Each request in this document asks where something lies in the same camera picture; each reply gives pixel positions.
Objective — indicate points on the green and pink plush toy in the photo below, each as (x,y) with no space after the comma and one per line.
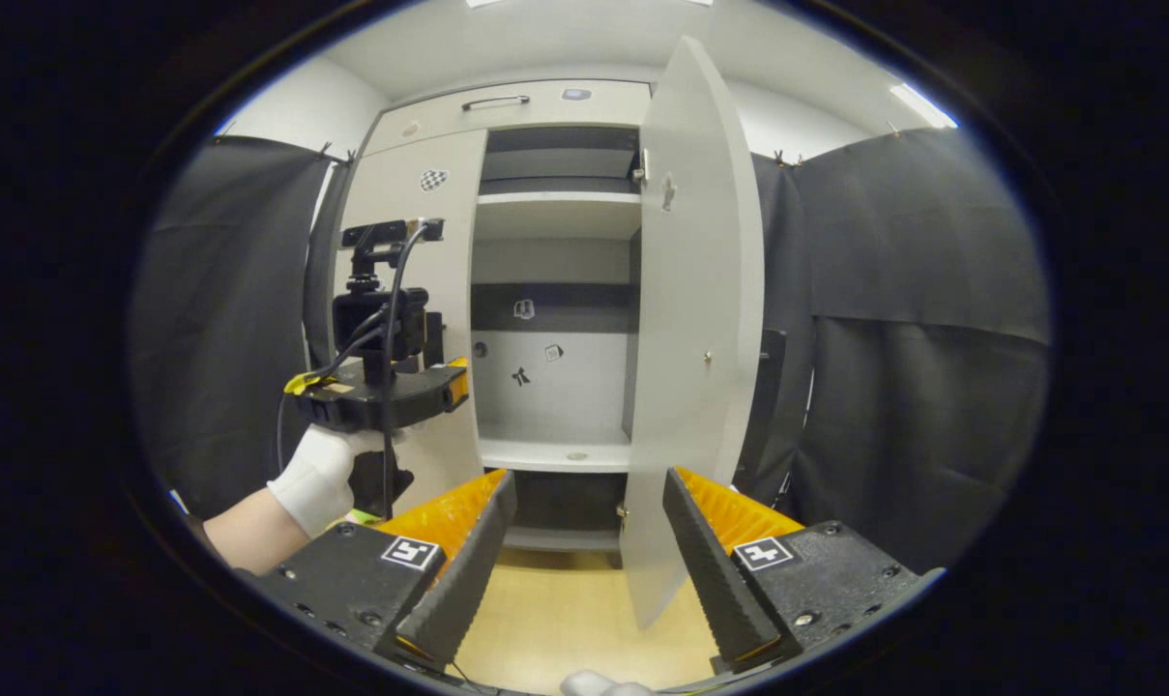
(362,519)

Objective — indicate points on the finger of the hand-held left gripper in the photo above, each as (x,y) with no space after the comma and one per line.
(456,382)

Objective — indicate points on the small ceiling light panel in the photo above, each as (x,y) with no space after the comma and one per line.
(922,104)

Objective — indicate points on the grey cabinet drawer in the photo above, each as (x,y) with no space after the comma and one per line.
(594,123)

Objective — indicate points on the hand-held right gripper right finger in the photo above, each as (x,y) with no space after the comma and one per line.
(724,590)

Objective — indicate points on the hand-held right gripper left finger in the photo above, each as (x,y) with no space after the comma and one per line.
(468,580)

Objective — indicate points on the metal door hinge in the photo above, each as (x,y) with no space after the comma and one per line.
(640,166)

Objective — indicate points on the black backdrop cloth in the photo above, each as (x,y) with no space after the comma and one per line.
(913,290)

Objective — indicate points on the grey double-door shoe cabinet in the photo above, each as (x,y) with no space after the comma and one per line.
(584,396)

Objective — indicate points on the white cabinet shelf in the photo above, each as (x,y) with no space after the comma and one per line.
(555,215)
(555,452)

